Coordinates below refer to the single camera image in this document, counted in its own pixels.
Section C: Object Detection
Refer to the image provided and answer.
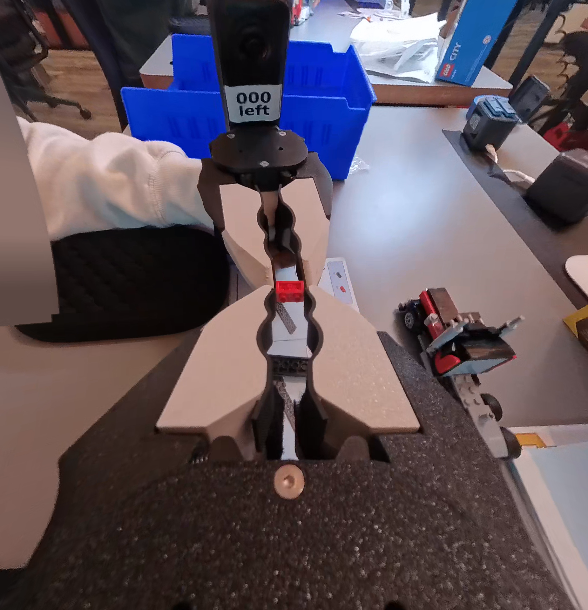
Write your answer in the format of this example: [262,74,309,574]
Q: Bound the lego set box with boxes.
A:
[562,299,588,364]

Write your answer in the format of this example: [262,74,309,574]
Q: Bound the white paper sheets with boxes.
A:
[348,12,448,85]

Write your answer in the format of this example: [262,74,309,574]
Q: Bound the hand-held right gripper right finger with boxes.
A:
[298,285,422,460]

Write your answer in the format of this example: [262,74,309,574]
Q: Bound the white round object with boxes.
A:
[564,254,588,302]

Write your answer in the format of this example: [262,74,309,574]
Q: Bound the long black lego plate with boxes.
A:
[273,358,309,378]

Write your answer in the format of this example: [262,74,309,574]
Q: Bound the yellow mark instruction booklet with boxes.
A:
[505,423,588,459]

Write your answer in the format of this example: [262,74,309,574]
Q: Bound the car cover instruction booklet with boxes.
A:
[507,441,588,610]

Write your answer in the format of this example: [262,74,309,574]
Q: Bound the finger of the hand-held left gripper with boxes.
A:
[219,183,276,288]
[279,176,330,287]

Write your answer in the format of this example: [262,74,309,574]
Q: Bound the small blue black device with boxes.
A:
[462,94,521,153]

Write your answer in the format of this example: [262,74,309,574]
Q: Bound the white cable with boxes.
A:
[486,144,536,186]

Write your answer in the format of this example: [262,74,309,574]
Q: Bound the blue lego box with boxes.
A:
[435,0,519,88]

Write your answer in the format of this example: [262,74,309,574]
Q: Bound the small dark grey case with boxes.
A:
[507,74,552,113]

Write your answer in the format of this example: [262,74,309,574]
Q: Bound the black quilted wrist pad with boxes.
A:
[15,225,231,344]

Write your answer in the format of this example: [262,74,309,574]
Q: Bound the small red lego brick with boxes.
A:
[275,280,306,304]

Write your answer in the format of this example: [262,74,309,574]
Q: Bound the large blue plastic bin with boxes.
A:
[120,33,377,182]

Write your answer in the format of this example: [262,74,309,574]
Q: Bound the person's left forearm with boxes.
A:
[17,117,216,242]

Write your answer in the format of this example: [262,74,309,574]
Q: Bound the black office chair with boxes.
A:
[0,0,93,121]

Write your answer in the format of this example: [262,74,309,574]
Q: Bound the dark grey speaker box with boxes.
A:
[524,149,588,226]

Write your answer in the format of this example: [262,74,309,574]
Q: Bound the black red lego truck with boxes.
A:
[397,287,524,459]

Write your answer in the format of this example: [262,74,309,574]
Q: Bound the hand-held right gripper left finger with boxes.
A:
[155,285,285,460]

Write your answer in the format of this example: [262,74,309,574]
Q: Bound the grey desk mat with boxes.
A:
[442,128,588,308]

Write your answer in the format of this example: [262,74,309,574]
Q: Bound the open lego instruction booklet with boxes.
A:
[269,257,361,460]

